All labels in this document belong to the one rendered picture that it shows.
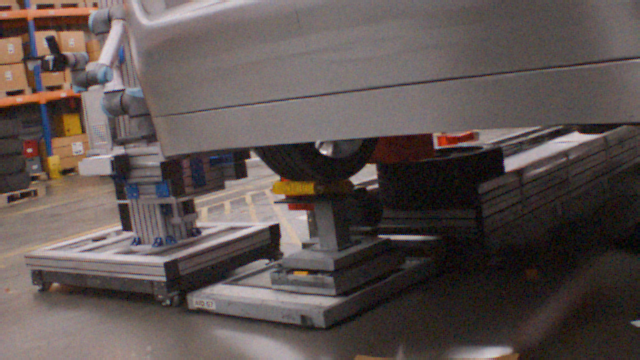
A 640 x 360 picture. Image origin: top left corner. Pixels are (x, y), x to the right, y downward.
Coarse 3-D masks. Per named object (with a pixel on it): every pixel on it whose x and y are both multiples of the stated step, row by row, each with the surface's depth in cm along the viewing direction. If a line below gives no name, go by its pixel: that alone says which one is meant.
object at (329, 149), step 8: (312, 144) 313; (328, 144) 351; (336, 144) 347; (344, 144) 344; (352, 144) 340; (360, 144) 337; (320, 152) 317; (328, 152) 344; (336, 152) 341; (344, 152) 337; (352, 152) 334; (328, 160) 321; (336, 160) 324; (344, 160) 328
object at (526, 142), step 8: (536, 128) 575; (512, 136) 545; (520, 136) 561; (536, 136) 576; (512, 144) 545; (520, 144) 553; (528, 144) 565; (536, 144) 576; (504, 152) 536; (512, 152) 545; (376, 176) 427; (360, 184) 418; (368, 184) 424; (376, 192) 425
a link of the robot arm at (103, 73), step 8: (112, 8) 366; (120, 8) 365; (112, 16) 365; (120, 16) 362; (112, 24) 363; (120, 24) 361; (112, 32) 358; (120, 32) 359; (112, 40) 355; (120, 40) 358; (104, 48) 353; (112, 48) 353; (104, 56) 350; (112, 56) 352; (104, 64) 347; (112, 64) 351; (88, 72) 347; (96, 72) 345; (104, 72) 343; (112, 72) 348; (88, 80) 347; (96, 80) 345; (104, 80) 344
